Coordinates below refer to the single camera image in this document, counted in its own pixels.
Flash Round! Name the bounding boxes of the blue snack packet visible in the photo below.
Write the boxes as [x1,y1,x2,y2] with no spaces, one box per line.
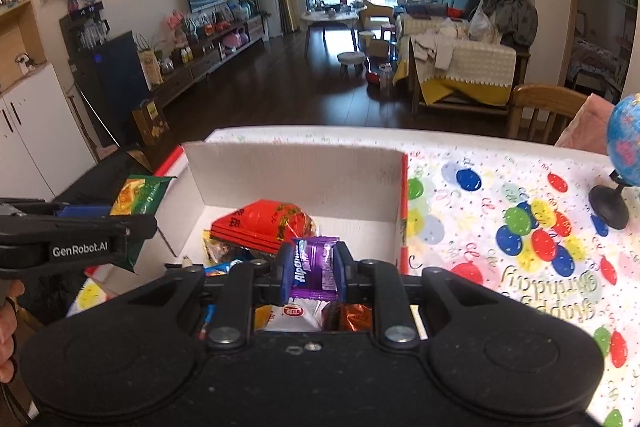
[204,259,243,277]

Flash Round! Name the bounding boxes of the dark red snack bag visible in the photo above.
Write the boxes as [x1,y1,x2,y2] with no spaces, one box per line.
[322,301,372,332]

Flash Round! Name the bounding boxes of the purple candy packet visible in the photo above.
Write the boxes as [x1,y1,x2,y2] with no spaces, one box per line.
[291,236,338,301]

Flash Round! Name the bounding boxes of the white red snack packet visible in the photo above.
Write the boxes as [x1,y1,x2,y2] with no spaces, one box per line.
[264,298,330,333]

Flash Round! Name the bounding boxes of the large red snack bag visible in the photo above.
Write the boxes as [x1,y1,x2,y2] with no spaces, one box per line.
[209,199,317,255]

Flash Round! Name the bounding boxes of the green snack packet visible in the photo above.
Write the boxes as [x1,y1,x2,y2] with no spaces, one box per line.
[110,174,171,272]

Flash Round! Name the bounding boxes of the person left hand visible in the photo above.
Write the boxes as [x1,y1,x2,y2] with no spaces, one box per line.
[0,281,25,384]

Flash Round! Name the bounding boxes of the red white cardboard box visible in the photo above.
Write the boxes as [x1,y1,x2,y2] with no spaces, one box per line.
[84,140,411,338]

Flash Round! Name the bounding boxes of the white cabinet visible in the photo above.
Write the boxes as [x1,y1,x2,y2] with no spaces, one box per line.
[1,64,96,200]

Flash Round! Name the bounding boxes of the brown paper bag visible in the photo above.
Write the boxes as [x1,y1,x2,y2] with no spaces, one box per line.
[132,100,169,146]

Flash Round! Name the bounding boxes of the balloon print tablecloth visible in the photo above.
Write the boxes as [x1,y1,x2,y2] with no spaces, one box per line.
[70,127,639,426]

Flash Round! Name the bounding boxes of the tv cabinet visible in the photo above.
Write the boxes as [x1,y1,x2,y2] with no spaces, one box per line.
[151,16,266,108]

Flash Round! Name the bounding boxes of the small round stool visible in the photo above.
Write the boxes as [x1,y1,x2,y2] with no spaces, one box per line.
[336,51,367,76]

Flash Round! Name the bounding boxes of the wooden chair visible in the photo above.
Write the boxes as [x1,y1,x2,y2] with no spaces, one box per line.
[506,83,587,145]

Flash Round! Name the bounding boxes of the sofa with cream cover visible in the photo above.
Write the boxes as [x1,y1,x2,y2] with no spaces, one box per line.
[393,0,538,112]

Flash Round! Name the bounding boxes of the round coffee table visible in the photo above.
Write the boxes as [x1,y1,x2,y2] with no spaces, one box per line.
[300,9,360,54]

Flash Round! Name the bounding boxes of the pink cloth on chair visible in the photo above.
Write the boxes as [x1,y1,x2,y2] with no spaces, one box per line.
[555,94,614,155]

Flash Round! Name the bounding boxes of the blue desk globe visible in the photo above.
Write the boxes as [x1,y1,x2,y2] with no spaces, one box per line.
[589,93,639,230]

